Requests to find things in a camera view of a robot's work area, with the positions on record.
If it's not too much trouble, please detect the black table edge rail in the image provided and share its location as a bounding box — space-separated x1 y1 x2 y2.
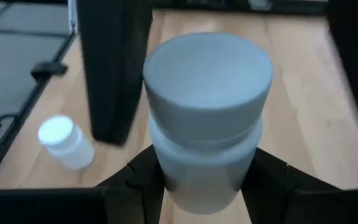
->
0 33 76 191

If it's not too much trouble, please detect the black edge clamp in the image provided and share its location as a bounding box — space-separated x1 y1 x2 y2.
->
30 61 68 81

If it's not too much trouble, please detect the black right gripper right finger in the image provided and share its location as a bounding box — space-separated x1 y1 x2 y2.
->
240 147 343 224

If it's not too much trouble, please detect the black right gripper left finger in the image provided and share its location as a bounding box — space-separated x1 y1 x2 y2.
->
94 144 167 224

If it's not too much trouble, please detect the black camera mast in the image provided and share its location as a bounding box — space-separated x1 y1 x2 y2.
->
76 0 154 146

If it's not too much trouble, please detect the white pill bottle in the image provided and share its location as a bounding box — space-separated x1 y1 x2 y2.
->
142 32 275 216
37 114 96 171

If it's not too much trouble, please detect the black aluminium frame rail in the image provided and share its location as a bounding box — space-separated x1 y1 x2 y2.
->
153 0 329 16

